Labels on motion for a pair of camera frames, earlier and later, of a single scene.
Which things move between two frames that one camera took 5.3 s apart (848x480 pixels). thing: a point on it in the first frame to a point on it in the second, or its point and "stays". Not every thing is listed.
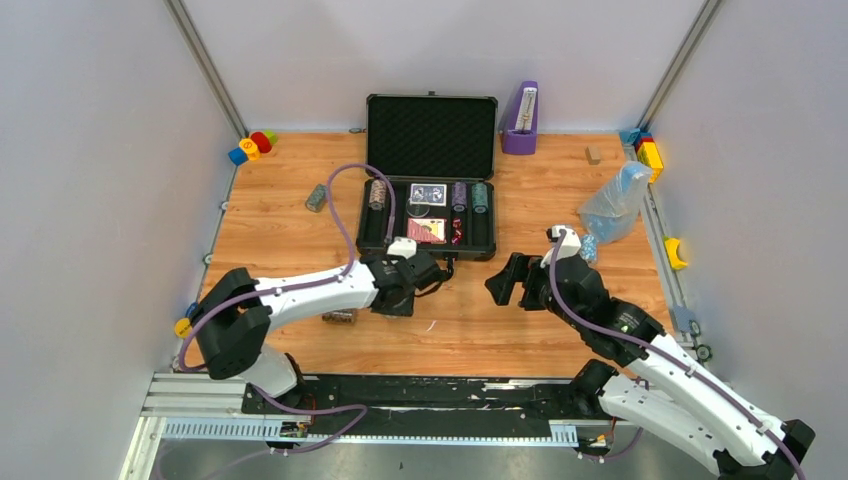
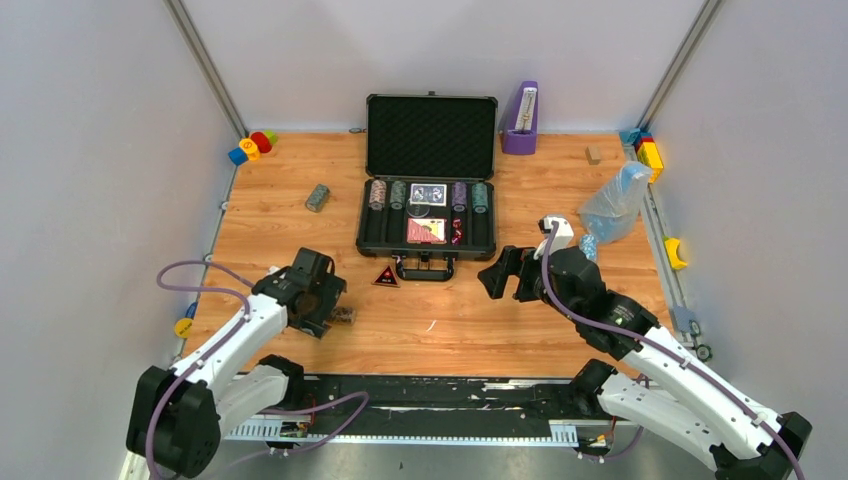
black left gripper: x=411 y=277 to x=329 y=307
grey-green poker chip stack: x=317 y=198 stays
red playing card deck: x=428 y=231 stays
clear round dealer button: x=417 y=208 stays
